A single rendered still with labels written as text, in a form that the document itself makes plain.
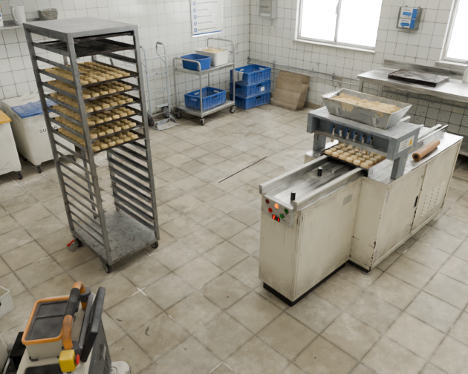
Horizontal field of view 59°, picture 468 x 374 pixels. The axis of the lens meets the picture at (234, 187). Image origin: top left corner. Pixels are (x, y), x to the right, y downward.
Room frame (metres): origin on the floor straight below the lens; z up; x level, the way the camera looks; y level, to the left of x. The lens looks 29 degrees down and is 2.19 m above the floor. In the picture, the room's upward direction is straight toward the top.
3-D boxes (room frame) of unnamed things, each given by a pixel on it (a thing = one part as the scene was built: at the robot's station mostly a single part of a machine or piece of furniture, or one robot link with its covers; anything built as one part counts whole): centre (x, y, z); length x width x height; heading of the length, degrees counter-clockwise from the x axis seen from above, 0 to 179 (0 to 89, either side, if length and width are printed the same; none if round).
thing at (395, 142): (2.86, -0.92, 1.01); 0.72 x 0.33 x 0.34; 43
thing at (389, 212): (3.18, -1.27, 0.42); 1.28 x 0.72 x 0.84; 133
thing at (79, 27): (2.91, 1.02, 0.93); 0.64 x 0.51 x 1.78; 45
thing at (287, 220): (2.27, -0.28, 0.77); 0.24 x 0.04 x 0.14; 43
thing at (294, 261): (2.52, -0.55, 0.45); 0.70 x 0.34 x 0.90; 133
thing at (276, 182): (3.04, -0.91, 0.87); 2.01 x 0.03 x 0.07; 133
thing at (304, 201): (2.83, -1.10, 0.87); 2.01 x 0.03 x 0.07; 133
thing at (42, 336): (1.21, 0.75, 0.87); 0.23 x 0.15 x 0.11; 9
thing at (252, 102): (6.97, -0.28, 0.10); 0.60 x 0.40 x 0.20; 133
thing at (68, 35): (2.53, 0.96, 0.97); 0.03 x 0.03 x 1.70; 45
